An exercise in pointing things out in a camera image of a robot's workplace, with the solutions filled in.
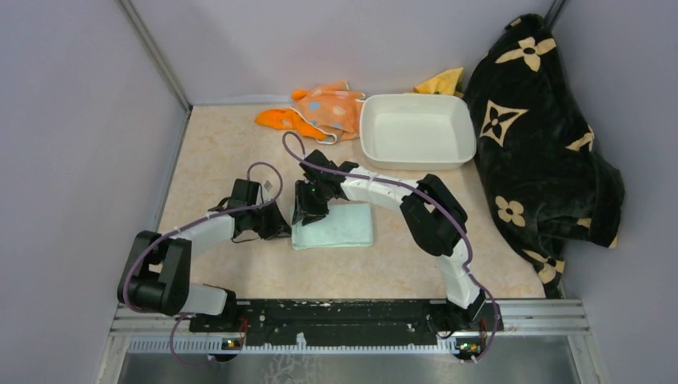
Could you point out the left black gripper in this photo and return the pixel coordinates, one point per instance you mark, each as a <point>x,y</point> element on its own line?
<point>279,226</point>

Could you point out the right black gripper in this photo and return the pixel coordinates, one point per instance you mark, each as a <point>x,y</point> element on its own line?
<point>303,210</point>

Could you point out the light mint green towel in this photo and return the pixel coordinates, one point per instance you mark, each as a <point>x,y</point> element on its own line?
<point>346,225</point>

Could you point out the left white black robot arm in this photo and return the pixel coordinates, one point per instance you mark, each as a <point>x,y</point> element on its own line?
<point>156,277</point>

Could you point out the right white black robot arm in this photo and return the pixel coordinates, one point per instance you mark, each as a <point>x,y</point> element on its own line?
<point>435,219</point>

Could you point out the orange polka dot towel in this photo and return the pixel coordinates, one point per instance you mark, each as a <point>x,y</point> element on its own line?
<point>328,113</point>

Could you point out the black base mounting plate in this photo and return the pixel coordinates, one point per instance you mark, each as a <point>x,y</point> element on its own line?
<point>346,323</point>

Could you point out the white plastic bin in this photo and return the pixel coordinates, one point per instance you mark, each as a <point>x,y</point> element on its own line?
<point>421,132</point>

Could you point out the yellow towel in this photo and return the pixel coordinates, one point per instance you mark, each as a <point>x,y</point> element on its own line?
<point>448,82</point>

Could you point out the black floral blanket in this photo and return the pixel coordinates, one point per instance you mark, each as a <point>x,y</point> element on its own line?
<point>544,182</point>

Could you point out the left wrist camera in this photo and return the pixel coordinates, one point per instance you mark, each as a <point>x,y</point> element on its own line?
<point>266,192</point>

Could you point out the aluminium frame rail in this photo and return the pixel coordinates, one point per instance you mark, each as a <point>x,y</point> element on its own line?
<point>543,340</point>

